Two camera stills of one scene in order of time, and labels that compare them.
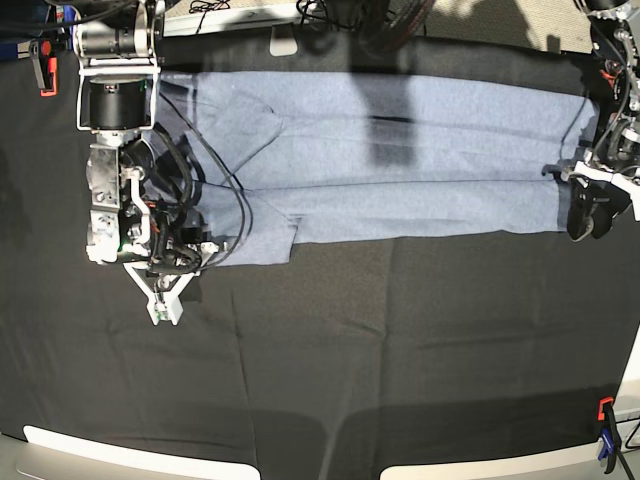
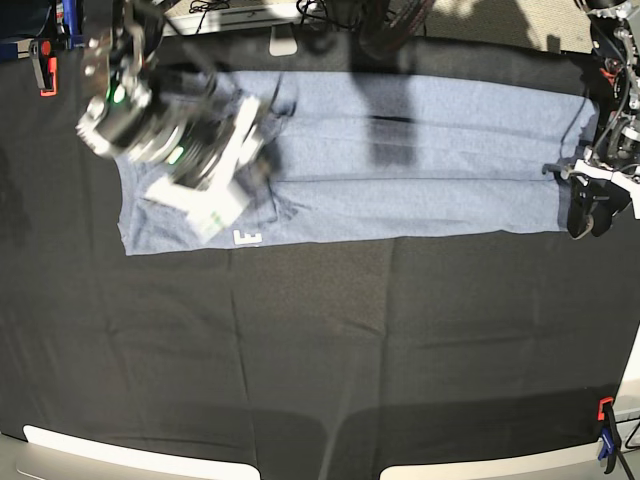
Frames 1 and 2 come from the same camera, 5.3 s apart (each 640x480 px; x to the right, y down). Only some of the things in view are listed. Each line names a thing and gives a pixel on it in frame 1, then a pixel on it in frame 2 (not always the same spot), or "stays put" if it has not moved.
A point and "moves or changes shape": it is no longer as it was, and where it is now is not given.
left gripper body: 182,253 to 223,144
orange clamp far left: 43,55 stays put
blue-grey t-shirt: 371,151 moves or changes shape
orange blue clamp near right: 610,435 stays put
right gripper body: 593,205 stays put
